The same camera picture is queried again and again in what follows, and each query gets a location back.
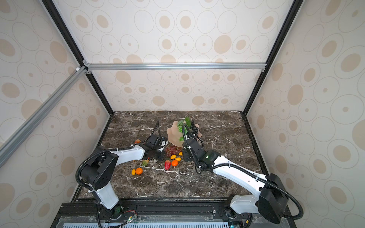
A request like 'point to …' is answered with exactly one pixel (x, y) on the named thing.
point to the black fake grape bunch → (194, 129)
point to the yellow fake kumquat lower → (178, 159)
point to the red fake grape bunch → (172, 150)
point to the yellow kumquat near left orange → (133, 172)
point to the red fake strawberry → (167, 165)
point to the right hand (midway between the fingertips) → (187, 149)
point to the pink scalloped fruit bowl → (173, 135)
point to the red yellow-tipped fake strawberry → (137, 141)
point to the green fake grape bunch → (187, 120)
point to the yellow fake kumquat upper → (173, 156)
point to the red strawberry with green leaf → (145, 162)
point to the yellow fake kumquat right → (180, 153)
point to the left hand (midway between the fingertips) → (169, 153)
